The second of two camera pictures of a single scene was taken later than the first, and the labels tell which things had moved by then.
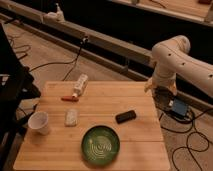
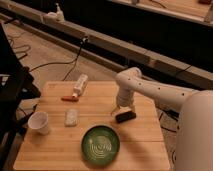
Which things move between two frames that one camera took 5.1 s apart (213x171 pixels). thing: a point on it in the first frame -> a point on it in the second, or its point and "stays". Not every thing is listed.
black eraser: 124,117 stays
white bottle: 81,85 stays
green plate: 100,145 stays
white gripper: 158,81 -> 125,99
